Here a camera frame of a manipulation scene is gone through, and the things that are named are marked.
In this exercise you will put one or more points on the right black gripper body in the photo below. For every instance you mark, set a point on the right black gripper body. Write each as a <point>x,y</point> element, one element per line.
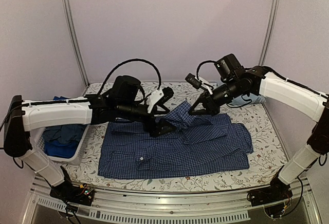
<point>233,91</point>

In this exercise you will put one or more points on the slate blue garment in basket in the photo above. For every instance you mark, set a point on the slate blue garment in basket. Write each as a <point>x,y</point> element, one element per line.
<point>64,134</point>

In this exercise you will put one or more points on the right aluminium frame post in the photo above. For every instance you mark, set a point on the right aluminium frame post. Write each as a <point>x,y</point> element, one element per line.
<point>269,30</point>

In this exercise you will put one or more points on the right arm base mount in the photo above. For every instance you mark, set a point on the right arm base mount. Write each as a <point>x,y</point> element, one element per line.
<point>270,195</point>

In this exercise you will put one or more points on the light blue t-shirt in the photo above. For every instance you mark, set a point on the light blue t-shirt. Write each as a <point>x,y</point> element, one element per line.
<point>247,99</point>

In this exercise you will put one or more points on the left aluminium frame post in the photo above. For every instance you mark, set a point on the left aluminium frame post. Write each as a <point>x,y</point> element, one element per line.
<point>74,41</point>

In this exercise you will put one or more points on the front aluminium rail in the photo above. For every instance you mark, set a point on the front aluminium rail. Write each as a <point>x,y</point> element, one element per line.
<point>129,206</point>

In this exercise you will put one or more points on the dark blue checkered shirt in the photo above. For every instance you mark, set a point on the dark blue checkered shirt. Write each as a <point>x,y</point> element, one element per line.
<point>200,145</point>

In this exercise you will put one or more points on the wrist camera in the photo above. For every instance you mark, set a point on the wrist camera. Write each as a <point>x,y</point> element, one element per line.
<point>199,83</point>
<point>164,95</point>

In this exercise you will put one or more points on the bright blue garment in basket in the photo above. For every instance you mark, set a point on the bright blue garment in basket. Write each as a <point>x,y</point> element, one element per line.
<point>56,149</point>

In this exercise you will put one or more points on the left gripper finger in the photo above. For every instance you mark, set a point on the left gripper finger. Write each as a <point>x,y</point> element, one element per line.
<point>160,109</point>
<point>161,127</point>

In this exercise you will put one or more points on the aluminium frame post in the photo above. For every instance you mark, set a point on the aluminium frame post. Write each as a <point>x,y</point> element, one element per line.
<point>269,30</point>
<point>74,41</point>

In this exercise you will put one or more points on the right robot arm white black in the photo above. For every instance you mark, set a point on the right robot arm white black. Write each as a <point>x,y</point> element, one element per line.
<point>264,81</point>

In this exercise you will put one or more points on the white plastic laundry basket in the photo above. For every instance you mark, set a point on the white plastic laundry basket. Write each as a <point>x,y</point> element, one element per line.
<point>74,160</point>

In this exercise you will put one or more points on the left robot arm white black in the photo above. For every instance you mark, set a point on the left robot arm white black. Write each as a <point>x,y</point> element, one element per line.
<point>24,116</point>

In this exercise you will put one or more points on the floral patterned table mat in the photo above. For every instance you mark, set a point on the floral patterned table mat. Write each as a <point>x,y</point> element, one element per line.
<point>267,156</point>

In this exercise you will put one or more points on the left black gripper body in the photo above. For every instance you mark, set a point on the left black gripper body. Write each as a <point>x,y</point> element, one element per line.
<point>126,111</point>

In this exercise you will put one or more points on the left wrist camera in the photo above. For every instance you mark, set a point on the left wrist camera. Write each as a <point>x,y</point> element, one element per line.
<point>164,95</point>

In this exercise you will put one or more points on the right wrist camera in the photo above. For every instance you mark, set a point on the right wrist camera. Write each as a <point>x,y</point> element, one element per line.
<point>199,83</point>

